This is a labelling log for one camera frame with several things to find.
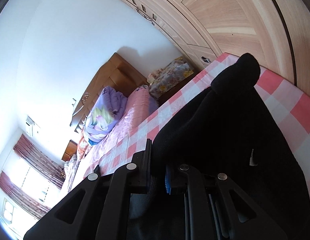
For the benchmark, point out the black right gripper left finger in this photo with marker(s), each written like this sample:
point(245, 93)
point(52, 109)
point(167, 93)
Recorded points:
point(98, 207)

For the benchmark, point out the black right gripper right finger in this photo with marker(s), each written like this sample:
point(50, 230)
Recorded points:
point(215, 208)

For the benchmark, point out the dark navy pants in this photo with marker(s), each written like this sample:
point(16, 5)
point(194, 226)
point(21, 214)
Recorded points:
point(227, 129)

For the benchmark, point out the brown far nightstand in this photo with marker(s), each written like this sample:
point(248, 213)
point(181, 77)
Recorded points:
point(70, 150)

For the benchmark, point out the dark red left curtain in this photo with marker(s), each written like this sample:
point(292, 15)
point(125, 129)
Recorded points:
point(23, 200)

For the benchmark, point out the dark red curtain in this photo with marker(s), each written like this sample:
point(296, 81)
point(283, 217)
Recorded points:
point(23, 200)
point(49, 169)

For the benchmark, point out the dark red right curtain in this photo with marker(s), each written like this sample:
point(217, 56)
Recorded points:
point(49, 169)

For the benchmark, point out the purple floral folded quilt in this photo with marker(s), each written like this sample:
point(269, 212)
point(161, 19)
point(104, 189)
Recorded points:
point(105, 114)

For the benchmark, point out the pink bed sheet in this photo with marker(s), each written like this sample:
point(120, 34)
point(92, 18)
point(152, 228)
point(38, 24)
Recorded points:
point(117, 148)

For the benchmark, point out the pink white checkered sheet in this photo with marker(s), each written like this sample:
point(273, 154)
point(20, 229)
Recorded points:
point(289, 107)

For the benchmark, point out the floral covered nightstand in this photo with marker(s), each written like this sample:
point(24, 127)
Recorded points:
point(164, 79)

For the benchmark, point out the brown wooden headboard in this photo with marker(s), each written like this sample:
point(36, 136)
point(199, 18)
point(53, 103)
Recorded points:
point(116, 73)

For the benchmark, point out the light wood wardrobe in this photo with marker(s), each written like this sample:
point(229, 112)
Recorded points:
point(276, 32)

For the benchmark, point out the white wall air conditioner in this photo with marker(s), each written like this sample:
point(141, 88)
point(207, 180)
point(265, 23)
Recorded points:
point(31, 128)

